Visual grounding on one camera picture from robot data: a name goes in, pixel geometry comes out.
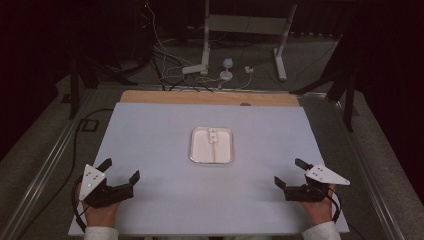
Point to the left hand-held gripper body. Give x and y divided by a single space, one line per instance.
106 195

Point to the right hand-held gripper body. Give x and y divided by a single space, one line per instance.
306 194

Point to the square white tray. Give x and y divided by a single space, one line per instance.
203 150

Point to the white thread with small pieces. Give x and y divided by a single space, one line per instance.
211 135

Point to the person's right hand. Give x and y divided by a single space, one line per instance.
316 211

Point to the person's left hand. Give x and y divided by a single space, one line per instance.
100 216

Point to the black square floor plate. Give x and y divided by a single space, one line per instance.
82 125

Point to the pale blue board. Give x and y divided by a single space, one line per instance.
150 133

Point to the black stand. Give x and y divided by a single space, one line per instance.
74 86
349 100

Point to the white plug adapter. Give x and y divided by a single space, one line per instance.
248 70

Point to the white power strip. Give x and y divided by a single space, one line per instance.
194 69

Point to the small round white lamp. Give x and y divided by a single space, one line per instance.
227 63

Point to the white metal stand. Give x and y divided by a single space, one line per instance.
240 24

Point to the aluminium frame rail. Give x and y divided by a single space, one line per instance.
363 166
50 160

